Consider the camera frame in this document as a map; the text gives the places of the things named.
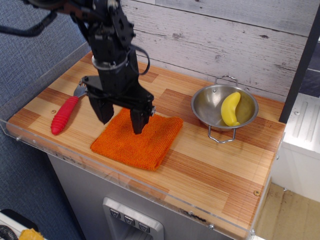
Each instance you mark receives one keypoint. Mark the yellow object bottom left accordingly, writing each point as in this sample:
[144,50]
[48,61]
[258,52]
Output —
[30,234]

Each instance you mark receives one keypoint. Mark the white toy sink unit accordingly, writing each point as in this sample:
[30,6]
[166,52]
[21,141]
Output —
[297,164]

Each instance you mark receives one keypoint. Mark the grey toy fridge cabinet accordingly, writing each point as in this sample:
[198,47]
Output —
[85,192]

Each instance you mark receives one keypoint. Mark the silver dispenser panel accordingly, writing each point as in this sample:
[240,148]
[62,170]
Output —
[126,223]

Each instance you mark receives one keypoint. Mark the black vertical post right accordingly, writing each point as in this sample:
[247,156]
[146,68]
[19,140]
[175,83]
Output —
[305,59]

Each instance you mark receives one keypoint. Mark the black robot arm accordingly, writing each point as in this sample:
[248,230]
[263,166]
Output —
[109,34]

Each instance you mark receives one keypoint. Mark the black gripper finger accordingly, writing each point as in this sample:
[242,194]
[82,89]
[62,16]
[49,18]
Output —
[103,109]
[140,118]

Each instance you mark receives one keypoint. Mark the fork with red handle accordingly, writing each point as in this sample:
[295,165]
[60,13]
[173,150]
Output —
[63,115]

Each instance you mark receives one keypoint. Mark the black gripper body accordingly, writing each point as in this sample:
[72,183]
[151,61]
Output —
[118,87]

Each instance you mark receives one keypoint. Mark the clear acrylic guard rail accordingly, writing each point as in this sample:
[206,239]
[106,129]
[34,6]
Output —
[220,186]

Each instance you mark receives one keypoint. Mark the orange cloth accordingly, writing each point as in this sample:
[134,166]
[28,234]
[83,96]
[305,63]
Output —
[145,150]

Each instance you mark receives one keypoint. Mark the steel bowl with handles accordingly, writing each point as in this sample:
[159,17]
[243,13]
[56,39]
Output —
[206,105]

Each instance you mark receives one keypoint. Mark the yellow toy banana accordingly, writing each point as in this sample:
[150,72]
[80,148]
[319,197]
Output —
[228,109]

